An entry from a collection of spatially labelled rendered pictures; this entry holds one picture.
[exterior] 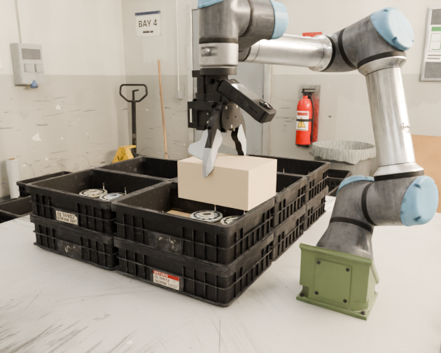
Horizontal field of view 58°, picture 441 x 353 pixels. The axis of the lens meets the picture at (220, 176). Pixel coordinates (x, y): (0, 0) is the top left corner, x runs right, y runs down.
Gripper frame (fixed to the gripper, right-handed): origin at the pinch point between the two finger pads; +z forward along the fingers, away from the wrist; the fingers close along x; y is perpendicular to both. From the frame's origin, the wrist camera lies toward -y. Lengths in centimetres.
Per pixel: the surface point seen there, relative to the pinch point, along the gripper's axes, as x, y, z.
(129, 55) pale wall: -331, 350, -50
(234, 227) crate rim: -13.3, 6.3, 17.6
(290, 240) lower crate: -56, 8, 37
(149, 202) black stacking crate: -25, 45, 21
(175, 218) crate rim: -9.9, 22.0, 17.1
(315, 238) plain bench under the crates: -69, 4, 40
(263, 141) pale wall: -327, 152, 48
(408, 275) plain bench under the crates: -56, -30, 40
